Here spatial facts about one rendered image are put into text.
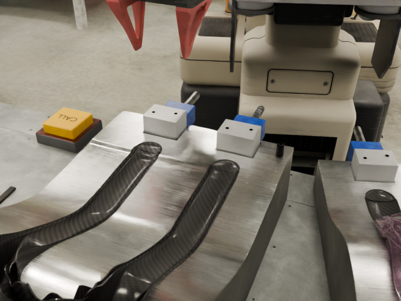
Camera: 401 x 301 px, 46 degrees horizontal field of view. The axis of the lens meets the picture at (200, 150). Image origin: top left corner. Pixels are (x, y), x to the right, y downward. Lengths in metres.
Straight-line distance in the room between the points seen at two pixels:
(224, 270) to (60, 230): 0.17
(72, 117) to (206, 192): 0.34
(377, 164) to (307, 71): 0.32
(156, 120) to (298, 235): 0.24
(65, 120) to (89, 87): 2.00
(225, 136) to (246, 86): 0.33
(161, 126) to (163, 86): 2.11
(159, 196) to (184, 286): 0.17
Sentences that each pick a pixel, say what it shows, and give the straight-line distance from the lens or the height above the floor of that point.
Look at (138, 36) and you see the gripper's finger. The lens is 0.63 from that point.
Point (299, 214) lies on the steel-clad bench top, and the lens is 0.67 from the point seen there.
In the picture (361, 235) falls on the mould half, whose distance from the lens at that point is 0.53.
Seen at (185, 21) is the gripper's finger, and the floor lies 1.06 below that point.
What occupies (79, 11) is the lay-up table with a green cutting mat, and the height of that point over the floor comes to 0.14.
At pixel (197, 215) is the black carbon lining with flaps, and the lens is 0.54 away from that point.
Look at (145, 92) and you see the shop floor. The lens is 2.70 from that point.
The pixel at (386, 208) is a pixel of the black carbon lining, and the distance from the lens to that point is 0.63.
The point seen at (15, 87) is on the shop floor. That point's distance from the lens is 2.94.
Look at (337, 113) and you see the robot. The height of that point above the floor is 0.80.
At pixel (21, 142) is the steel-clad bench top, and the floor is 0.80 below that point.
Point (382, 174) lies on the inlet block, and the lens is 0.66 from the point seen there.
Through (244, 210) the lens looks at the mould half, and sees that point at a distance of 0.54.
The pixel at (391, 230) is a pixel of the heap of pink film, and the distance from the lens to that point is 0.53.
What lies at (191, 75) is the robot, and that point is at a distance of 1.20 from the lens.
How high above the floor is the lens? 1.24
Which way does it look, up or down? 35 degrees down
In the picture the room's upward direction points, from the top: straight up
